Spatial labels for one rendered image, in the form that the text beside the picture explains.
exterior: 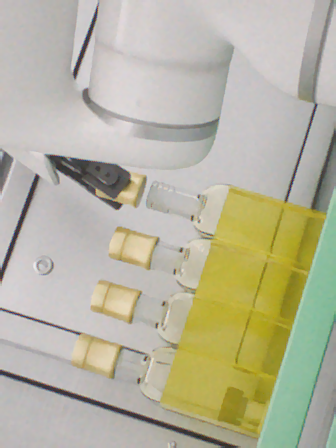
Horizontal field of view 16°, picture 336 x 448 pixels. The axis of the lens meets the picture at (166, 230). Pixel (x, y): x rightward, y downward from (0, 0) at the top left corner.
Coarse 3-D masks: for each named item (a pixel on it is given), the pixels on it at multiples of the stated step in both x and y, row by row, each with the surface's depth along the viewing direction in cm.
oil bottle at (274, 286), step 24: (192, 240) 122; (216, 240) 121; (192, 264) 121; (216, 264) 121; (240, 264) 121; (264, 264) 120; (288, 264) 120; (192, 288) 121; (216, 288) 120; (240, 288) 120; (264, 288) 120; (288, 288) 120; (264, 312) 120; (288, 312) 119
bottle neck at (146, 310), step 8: (144, 296) 122; (136, 304) 121; (144, 304) 121; (152, 304) 121; (160, 304) 121; (136, 312) 121; (144, 312) 121; (152, 312) 121; (136, 320) 122; (144, 320) 122; (152, 320) 121
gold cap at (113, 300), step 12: (96, 288) 122; (108, 288) 122; (120, 288) 122; (96, 300) 122; (108, 300) 121; (120, 300) 121; (132, 300) 121; (96, 312) 123; (108, 312) 122; (120, 312) 121; (132, 312) 121
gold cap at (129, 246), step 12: (120, 228) 124; (120, 240) 123; (132, 240) 123; (144, 240) 123; (156, 240) 123; (120, 252) 123; (132, 252) 123; (144, 252) 122; (132, 264) 124; (144, 264) 123
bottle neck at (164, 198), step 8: (152, 184) 124; (160, 184) 124; (152, 192) 124; (160, 192) 124; (168, 192) 124; (176, 192) 124; (184, 192) 124; (192, 192) 124; (152, 200) 124; (160, 200) 124; (168, 200) 124; (176, 200) 124; (184, 200) 124; (192, 200) 124; (152, 208) 125; (160, 208) 124; (168, 208) 124; (176, 208) 124; (184, 208) 124; (192, 208) 123; (176, 216) 125; (184, 216) 124
